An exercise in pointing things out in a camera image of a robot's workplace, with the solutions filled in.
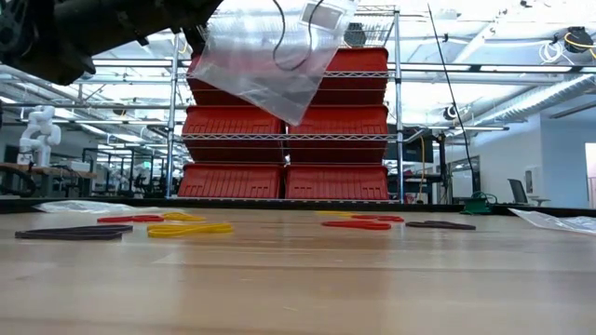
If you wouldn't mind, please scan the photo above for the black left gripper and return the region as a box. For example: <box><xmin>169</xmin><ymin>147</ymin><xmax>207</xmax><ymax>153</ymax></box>
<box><xmin>55</xmin><ymin>0</ymin><xmax>224</xmax><ymax>60</ymax></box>

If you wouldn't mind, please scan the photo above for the clear plastic zip bag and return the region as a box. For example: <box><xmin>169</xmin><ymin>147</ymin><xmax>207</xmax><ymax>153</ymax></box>
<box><xmin>191</xmin><ymin>0</ymin><xmax>360</xmax><ymax>127</ymax></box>
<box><xmin>508</xmin><ymin>207</ymin><xmax>596</xmax><ymax>235</ymax></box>
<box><xmin>33</xmin><ymin>200</ymin><xmax>155</xmax><ymax>215</ymax></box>

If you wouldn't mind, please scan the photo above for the yellow rubber band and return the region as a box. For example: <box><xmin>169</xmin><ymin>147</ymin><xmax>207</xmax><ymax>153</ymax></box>
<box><xmin>159</xmin><ymin>211</ymin><xmax>207</xmax><ymax>222</ymax></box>
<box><xmin>146</xmin><ymin>222</ymin><xmax>235</xmax><ymax>239</ymax></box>
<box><xmin>315</xmin><ymin>209</ymin><xmax>360</xmax><ymax>220</ymax></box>

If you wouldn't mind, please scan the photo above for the red rubber band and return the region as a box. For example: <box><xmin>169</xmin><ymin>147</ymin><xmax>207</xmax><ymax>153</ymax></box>
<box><xmin>319</xmin><ymin>220</ymin><xmax>393</xmax><ymax>232</ymax></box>
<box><xmin>350</xmin><ymin>213</ymin><xmax>406</xmax><ymax>223</ymax></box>
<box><xmin>96</xmin><ymin>213</ymin><xmax>166</xmax><ymax>224</ymax></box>

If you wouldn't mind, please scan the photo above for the wooden workbench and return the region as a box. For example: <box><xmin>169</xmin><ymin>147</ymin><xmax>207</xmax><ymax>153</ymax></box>
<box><xmin>0</xmin><ymin>161</ymin><xmax>98</xmax><ymax>197</ymax></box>

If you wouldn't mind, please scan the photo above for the black computer monitor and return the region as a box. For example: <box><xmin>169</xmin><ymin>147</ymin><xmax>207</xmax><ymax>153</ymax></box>
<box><xmin>386</xmin><ymin>125</ymin><xmax>435</xmax><ymax>164</ymax></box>

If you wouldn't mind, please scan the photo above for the grey office chair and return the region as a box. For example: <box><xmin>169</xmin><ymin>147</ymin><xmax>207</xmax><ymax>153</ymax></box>
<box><xmin>507</xmin><ymin>178</ymin><xmax>551</xmax><ymax>208</ymax></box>

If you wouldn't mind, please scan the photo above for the black aluminium table frame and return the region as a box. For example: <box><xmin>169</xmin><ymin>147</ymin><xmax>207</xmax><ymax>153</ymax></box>
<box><xmin>0</xmin><ymin>197</ymin><xmax>596</xmax><ymax>215</ymax></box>

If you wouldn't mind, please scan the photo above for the chrome wire shelving rack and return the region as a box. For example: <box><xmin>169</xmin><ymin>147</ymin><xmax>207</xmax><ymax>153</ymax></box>
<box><xmin>165</xmin><ymin>4</ymin><xmax>406</xmax><ymax>204</ymax></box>

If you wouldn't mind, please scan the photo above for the yellow cable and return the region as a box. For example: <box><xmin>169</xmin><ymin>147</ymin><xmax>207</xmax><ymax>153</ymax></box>
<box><xmin>417</xmin><ymin>134</ymin><xmax>427</xmax><ymax>202</ymax></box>

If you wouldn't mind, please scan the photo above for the thin black hanging cable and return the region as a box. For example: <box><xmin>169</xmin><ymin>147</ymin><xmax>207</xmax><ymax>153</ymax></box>
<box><xmin>427</xmin><ymin>3</ymin><xmax>477</xmax><ymax>192</ymax></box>

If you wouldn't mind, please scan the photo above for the white coiled cable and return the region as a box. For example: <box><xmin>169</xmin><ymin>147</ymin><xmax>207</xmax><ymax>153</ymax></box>
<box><xmin>538</xmin><ymin>40</ymin><xmax>567</xmax><ymax>65</ymax></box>

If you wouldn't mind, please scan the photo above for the black ceiling cable reel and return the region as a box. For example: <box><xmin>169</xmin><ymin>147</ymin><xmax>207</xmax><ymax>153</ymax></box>
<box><xmin>562</xmin><ymin>26</ymin><xmax>596</xmax><ymax>56</ymax></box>

